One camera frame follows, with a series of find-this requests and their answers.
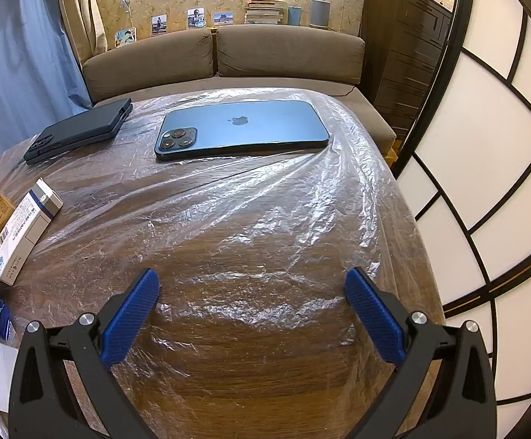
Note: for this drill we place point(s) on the dark wooden cabinet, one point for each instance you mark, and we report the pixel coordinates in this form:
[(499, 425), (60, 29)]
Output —
[(407, 55)]

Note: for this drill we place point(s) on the white medicine box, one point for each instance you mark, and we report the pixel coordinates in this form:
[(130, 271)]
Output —
[(23, 233)]

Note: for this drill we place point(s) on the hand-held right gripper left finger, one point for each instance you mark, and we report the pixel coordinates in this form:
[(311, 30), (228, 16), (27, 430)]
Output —
[(130, 315)]

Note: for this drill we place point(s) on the white wall hook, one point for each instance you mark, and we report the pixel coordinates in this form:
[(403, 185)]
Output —
[(126, 5)]

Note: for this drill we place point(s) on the blue curtain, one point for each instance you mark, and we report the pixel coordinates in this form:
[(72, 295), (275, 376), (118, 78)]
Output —
[(23, 64)]

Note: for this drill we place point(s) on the light blue framed photo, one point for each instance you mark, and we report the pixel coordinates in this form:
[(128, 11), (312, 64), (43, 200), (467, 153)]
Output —
[(126, 38)]

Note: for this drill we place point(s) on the brown sofa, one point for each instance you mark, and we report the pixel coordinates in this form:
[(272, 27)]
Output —
[(292, 59)]

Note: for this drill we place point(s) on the seated person photo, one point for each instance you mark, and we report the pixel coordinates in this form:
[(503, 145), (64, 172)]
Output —
[(197, 18)]

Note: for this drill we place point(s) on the small teal box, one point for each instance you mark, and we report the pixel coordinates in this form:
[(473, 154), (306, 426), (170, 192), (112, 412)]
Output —
[(295, 16)]

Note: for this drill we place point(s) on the building photo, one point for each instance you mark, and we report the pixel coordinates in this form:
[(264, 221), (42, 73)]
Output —
[(223, 18)]

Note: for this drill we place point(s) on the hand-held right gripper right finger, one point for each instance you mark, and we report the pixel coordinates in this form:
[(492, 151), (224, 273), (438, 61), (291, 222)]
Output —
[(375, 315)]

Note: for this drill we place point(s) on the blue smartphone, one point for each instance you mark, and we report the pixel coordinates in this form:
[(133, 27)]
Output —
[(247, 132)]

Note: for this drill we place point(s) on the clear plastic table cover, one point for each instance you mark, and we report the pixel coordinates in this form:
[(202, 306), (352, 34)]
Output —
[(247, 219)]

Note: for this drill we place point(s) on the brown sofa back cushion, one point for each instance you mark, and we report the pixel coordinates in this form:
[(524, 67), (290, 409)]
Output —
[(151, 64), (292, 52)]

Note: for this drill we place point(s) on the stack of books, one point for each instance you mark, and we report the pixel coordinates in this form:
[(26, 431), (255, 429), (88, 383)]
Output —
[(265, 11)]

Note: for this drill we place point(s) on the white panel room divider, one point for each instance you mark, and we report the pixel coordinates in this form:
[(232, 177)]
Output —
[(489, 146)]

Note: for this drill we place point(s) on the standing person photo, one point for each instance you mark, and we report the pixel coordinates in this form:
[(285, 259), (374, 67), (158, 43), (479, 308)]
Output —
[(160, 25)]

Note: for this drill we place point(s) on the beige patterned curtain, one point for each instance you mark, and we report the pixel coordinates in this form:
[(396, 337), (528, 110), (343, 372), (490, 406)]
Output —
[(87, 9)]

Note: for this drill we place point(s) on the dark cased phone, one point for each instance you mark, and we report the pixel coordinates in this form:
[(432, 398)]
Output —
[(82, 128)]

